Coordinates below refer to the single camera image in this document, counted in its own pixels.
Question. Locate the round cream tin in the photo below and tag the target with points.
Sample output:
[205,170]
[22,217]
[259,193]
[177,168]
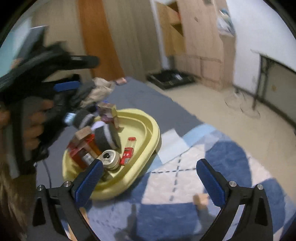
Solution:
[110,160]

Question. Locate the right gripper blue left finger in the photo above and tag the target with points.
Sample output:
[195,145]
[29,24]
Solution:
[45,223]

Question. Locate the red cigarette pack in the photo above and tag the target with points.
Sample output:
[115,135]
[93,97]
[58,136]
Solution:
[82,144]

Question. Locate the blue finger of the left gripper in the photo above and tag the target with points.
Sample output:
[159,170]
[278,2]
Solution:
[65,86]

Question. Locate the yellow plastic basin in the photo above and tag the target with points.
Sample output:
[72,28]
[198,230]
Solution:
[123,147]

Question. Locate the small black foam cylinder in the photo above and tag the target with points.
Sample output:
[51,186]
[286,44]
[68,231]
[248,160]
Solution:
[82,119]

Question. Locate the black tray on floor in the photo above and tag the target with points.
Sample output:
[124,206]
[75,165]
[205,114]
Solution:
[168,79]

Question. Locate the grey bed sheet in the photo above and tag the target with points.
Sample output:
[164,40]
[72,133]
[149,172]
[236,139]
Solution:
[134,94]

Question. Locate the large black white foam cylinder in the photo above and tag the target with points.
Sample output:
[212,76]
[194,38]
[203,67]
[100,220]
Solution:
[107,138]

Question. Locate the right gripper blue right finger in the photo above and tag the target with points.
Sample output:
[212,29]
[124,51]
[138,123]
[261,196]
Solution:
[255,222]

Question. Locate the blue white checkered rug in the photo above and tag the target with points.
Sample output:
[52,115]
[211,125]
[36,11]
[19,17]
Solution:
[171,203]

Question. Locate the power strip with cable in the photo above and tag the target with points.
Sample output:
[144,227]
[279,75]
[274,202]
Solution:
[238,101]

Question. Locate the black folding table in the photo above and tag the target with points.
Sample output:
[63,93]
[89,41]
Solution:
[275,85]

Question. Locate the white plastic bag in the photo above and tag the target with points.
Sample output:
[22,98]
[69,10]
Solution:
[224,23]

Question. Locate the red silver lighter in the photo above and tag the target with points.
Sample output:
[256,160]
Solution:
[128,150]

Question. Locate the large red white carton box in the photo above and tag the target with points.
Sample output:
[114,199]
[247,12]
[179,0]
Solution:
[108,113]

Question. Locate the pile of clothes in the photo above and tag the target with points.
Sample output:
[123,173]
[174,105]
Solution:
[90,92]

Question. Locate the beige curtain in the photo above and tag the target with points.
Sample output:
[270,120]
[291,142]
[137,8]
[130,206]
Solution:
[122,34]

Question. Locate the wooden wardrobe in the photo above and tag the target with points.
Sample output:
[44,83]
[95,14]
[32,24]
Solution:
[191,38]

